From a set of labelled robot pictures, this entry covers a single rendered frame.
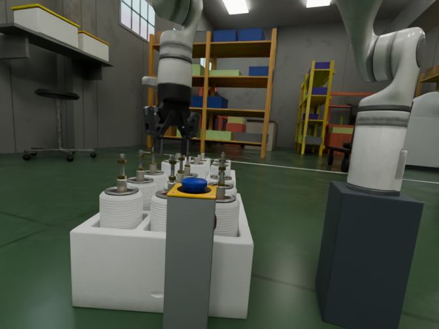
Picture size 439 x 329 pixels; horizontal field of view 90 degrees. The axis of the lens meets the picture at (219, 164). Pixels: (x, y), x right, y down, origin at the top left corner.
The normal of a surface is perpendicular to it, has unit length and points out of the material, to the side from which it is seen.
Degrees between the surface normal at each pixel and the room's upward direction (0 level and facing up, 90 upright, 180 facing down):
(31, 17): 90
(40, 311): 0
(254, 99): 90
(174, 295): 90
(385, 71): 137
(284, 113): 90
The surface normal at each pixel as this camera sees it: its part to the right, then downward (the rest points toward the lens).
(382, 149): -0.40, 0.11
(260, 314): 0.07, -0.99
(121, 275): -0.02, 0.14
